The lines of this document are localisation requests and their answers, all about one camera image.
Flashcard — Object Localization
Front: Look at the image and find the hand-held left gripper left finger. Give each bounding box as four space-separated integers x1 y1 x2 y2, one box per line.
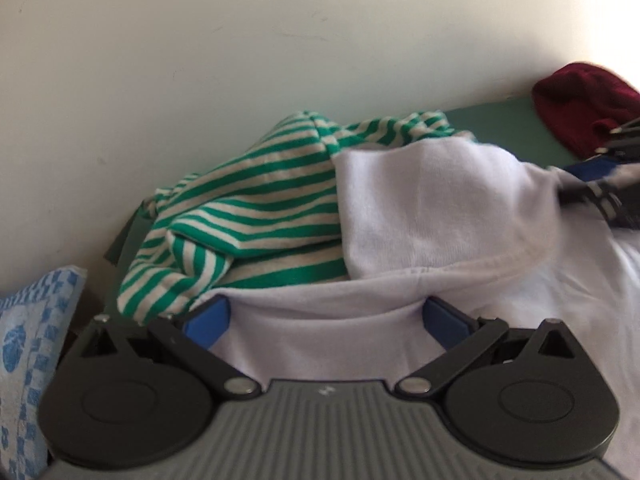
80 296 263 403

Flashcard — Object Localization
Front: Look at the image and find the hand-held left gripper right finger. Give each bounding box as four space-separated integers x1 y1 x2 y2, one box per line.
395 296 576 403

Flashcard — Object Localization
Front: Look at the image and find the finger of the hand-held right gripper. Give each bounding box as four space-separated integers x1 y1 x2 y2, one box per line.
557 182 640 232
574 115 640 182

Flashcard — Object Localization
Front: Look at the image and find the white shirt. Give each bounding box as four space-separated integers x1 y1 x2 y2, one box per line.
202 139 640 480

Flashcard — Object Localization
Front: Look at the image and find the green striped shirt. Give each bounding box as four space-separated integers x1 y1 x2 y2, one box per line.
116 110 473 326

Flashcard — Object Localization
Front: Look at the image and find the dark red garment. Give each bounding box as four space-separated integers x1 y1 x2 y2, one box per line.
531 62 640 158

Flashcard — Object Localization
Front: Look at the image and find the blue patterned cloth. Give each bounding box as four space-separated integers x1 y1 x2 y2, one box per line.
0 266 88 480

